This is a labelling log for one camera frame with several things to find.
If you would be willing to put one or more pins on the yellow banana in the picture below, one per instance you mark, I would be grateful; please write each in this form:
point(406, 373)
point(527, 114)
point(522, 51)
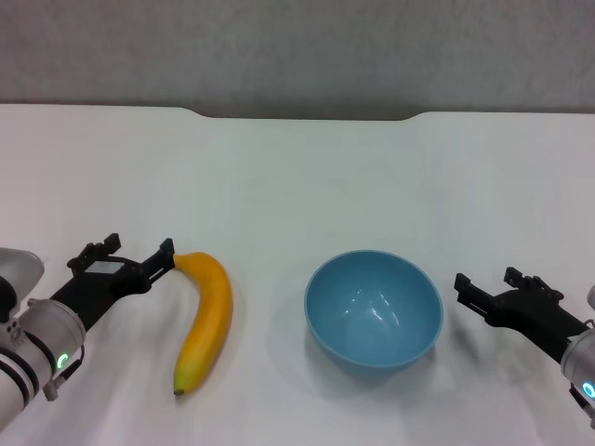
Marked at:
point(209, 316)

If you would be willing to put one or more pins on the blue plastic bowl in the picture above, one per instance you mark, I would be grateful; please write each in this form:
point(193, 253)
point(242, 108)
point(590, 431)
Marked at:
point(372, 316)

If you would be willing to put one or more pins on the left wrist camera housing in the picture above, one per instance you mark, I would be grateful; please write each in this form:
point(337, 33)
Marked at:
point(18, 267)

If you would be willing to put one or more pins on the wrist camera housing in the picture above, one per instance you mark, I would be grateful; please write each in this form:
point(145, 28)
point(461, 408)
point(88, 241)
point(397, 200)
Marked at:
point(592, 297)
point(18, 267)

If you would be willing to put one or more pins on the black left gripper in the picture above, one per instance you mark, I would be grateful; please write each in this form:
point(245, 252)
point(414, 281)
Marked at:
point(79, 297)

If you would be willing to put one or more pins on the right wrist camera housing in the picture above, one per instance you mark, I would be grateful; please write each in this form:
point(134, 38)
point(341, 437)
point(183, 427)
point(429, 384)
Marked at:
point(592, 297)

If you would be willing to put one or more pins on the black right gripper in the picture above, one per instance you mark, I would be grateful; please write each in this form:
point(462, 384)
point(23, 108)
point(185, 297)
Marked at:
point(534, 311)

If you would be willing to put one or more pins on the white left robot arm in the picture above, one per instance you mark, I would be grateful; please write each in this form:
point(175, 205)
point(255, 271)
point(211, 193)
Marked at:
point(28, 344)

